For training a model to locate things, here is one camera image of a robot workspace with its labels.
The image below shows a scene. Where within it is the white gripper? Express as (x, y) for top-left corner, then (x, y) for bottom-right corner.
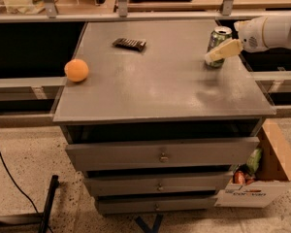
(205, 17), (266, 63)

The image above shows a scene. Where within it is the green soda can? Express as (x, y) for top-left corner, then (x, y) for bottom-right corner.
(206, 26), (232, 68)

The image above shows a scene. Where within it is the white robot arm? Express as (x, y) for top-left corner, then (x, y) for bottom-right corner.
(205, 13), (291, 64)

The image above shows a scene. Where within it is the dark rxbar chocolate bar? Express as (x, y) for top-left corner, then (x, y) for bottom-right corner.
(113, 38), (146, 51)

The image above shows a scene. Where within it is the top grey drawer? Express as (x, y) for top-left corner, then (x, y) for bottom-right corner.
(66, 137), (259, 171)

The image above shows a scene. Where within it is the grey drawer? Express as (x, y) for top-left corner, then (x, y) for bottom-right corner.
(66, 137), (259, 171)
(84, 172), (232, 196)
(95, 195), (216, 215)

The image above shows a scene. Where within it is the grey drawer cabinet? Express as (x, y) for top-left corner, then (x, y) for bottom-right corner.
(54, 20), (273, 202)

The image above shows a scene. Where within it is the green chip bag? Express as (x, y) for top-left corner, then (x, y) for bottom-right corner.
(246, 148), (263, 174)

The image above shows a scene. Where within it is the cardboard box with snacks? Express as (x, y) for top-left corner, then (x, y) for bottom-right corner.
(215, 119), (291, 208)

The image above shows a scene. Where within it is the red snack packet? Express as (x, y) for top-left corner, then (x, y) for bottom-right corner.
(234, 171), (245, 184)

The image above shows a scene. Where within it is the orange fruit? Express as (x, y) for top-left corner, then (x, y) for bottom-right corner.
(64, 59), (89, 83)

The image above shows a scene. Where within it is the middle grey drawer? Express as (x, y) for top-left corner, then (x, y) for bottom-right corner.
(84, 172), (232, 196)

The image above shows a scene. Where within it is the bottom grey drawer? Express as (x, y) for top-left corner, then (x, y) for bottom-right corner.
(95, 195), (216, 215)

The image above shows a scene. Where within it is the black metal stand leg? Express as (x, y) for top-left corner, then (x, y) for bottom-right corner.
(38, 175), (59, 233)

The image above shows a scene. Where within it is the black floor cable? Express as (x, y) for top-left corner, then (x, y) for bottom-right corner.
(0, 126), (54, 233)

